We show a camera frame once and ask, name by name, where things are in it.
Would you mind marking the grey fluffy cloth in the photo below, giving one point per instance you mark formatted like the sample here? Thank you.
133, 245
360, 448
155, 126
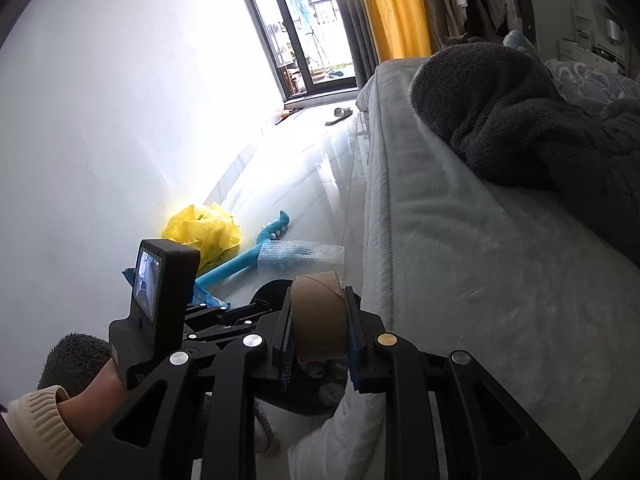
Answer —
75, 360

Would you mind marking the yellow plastic bag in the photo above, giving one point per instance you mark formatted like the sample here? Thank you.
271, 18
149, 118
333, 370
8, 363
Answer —
200, 232

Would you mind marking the person's left forearm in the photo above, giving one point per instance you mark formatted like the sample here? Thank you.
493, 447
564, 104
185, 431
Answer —
85, 405

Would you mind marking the dark round bin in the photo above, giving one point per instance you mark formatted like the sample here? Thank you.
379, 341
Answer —
270, 292

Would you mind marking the brown cardboard tube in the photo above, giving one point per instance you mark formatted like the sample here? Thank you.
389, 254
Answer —
320, 315

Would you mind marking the dark slipper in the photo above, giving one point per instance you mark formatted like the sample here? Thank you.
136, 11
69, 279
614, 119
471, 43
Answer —
340, 116

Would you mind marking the clear bubble wrap piece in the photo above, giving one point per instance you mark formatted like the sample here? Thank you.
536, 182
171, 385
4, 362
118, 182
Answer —
300, 255

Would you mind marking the yellow curtain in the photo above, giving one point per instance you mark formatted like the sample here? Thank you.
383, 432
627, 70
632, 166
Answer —
395, 5

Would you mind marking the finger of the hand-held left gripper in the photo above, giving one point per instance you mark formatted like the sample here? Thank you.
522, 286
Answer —
220, 332
210, 312

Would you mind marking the blue snack packet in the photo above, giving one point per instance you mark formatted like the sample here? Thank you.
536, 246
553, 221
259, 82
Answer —
212, 300

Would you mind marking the white desk organizer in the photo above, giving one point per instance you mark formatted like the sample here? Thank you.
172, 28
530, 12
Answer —
580, 35

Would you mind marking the grey curtain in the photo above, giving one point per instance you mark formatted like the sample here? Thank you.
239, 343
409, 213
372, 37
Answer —
355, 20

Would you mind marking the dark grey fleece blanket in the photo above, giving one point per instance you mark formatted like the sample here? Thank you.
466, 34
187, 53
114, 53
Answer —
525, 120

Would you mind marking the black balcony door frame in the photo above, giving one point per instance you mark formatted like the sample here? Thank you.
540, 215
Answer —
260, 25

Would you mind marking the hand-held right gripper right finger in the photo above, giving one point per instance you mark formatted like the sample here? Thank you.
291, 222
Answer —
353, 355

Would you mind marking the blue printed blanket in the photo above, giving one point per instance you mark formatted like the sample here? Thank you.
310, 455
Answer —
580, 77

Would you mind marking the white table lamp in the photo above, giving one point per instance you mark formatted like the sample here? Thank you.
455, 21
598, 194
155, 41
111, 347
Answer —
617, 35

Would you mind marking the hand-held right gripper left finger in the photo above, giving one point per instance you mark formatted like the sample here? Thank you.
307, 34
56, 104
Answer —
286, 352

